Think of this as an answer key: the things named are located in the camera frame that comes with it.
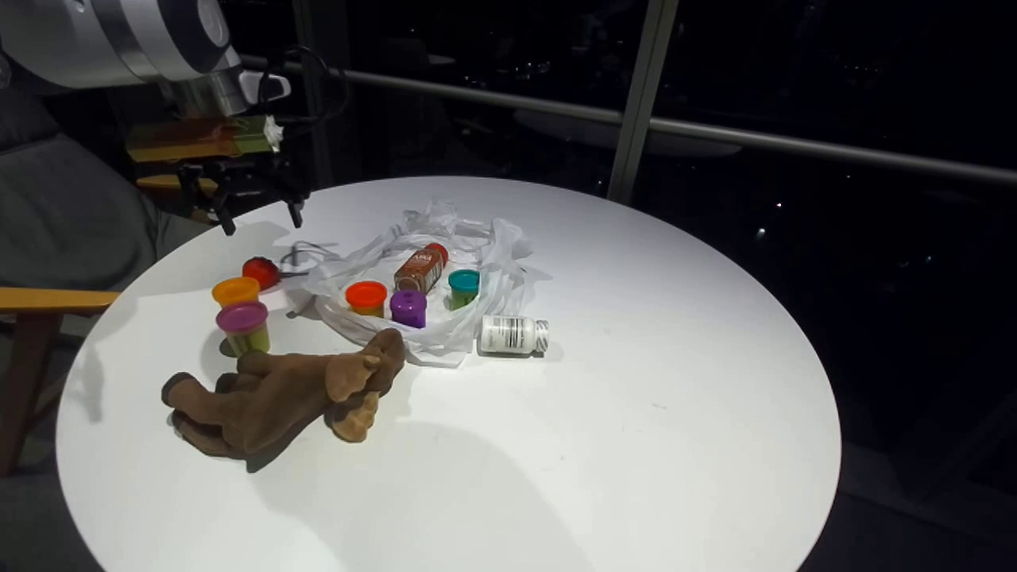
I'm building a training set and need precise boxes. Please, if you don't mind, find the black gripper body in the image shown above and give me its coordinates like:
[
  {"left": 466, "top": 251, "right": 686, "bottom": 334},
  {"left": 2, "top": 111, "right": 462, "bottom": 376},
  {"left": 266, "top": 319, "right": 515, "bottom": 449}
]
[{"left": 173, "top": 153, "right": 308, "bottom": 208}]

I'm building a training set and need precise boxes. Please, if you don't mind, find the orange lid small container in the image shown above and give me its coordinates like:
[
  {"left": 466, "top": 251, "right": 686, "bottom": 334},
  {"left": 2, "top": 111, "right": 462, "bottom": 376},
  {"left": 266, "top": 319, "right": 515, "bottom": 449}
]
[{"left": 347, "top": 280, "right": 386, "bottom": 314}]

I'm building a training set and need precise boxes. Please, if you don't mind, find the purple lid small container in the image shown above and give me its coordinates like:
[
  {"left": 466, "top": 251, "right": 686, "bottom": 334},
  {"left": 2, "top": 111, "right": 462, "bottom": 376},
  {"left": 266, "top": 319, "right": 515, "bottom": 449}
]
[{"left": 386, "top": 288, "right": 426, "bottom": 328}]

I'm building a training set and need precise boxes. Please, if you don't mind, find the teal lid small container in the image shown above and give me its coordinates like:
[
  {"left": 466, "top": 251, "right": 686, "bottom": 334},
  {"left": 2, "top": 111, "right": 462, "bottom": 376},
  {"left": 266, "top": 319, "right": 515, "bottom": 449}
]
[{"left": 449, "top": 271, "right": 481, "bottom": 307}]

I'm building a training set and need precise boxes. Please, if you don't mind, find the white labelled pill bottle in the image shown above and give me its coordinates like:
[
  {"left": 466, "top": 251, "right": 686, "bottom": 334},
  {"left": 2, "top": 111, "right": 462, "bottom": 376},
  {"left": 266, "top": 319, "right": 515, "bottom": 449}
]
[{"left": 476, "top": 319, "right": 548, "bottom": 356}]

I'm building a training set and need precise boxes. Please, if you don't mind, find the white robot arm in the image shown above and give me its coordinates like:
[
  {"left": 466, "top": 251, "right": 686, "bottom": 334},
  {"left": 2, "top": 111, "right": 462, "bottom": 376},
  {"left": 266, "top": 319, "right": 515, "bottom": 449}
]
[{"left": 0, "top": 0, "right": 308, "bottom": 232}]

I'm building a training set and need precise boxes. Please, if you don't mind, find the white plastic bag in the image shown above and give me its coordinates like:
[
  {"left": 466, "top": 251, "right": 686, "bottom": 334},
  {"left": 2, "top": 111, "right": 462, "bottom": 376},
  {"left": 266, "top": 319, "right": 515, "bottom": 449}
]
[{"left": 295, "top": 208, "right": 533, "bottom": 368}]

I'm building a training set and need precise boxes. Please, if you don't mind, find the brown deer plush toy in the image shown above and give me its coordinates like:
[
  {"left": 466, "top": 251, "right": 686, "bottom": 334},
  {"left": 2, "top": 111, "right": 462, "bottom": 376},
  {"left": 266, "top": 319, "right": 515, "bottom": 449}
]
[{"left": 162, "top": 330, "right": 405, "bottom": 470}]

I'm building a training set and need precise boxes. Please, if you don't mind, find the wooden armchair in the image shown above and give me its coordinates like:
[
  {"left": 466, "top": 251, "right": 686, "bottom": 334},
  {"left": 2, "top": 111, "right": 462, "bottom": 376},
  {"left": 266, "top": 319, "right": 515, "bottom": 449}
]
[{"left": 0, "top": 59, "right": 215, "bottom": 480}]

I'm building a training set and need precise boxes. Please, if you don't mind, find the metal window railing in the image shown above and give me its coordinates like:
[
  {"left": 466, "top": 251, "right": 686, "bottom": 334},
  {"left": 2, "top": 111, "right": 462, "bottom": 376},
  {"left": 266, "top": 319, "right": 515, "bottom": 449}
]
[{"left": 344, "top": 0, "right": 1017, "bottom": 189}]

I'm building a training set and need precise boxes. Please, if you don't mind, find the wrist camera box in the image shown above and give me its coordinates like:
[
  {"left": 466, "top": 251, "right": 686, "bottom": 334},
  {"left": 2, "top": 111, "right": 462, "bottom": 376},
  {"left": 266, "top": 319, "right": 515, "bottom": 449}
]
[{"left": 128, "top": 114, "right": 285, "bottom": 164}]

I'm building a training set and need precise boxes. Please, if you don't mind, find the black camera cable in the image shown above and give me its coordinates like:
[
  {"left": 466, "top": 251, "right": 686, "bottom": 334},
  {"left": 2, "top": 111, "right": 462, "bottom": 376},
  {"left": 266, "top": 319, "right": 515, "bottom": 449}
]
[{"left": 236, "top": 43, "right": 358, "bottom": 131}]

